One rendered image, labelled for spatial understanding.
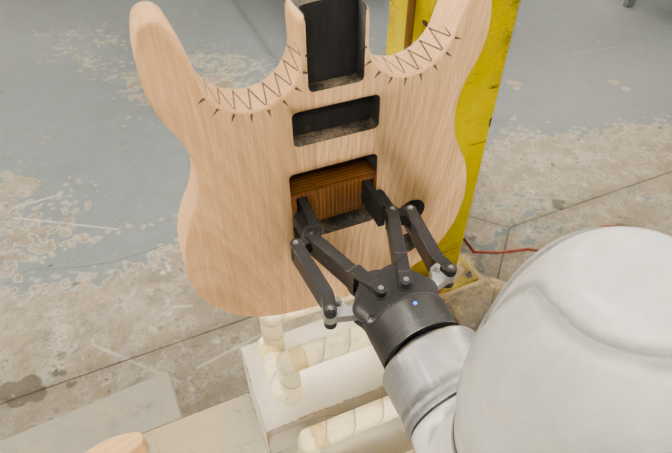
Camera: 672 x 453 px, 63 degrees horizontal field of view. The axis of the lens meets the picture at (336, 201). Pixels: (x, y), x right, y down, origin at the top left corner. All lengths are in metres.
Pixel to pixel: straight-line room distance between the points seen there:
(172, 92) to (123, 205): 2.41
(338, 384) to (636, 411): 0.66
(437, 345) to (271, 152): 0.24
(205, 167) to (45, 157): 2.85
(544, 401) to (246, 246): 0.42
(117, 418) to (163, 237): 1.60
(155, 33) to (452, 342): 0.33
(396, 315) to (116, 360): 1.92
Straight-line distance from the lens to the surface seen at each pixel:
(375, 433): 0.93
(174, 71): 0.47
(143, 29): 0.45
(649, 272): 0.26
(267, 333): 0.84
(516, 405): 0.27
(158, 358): 2.27
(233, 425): 1.05
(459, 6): 0.56
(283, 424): 0.85
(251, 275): 0.64
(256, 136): 0.52
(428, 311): 0.47
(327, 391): 0.87
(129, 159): 3.15
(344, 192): 0.60
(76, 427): 1.16
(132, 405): 1.14
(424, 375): 0.43
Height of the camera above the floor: 1.87
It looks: 44 degrees down
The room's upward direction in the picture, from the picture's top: straight up
